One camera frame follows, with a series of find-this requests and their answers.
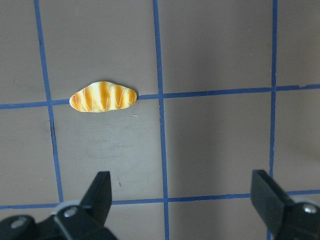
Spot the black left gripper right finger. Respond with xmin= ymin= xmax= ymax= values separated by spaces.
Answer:
xmin=250 ymin=169 xmax=320 ymax=240

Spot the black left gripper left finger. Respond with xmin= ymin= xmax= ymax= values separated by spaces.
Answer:
xmin=53 ymin=171 xmax=113 ymax=240

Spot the toy bread loaf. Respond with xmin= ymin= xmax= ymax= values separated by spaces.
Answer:
xmin=69 ymin=81 xmax=138 ymax=113

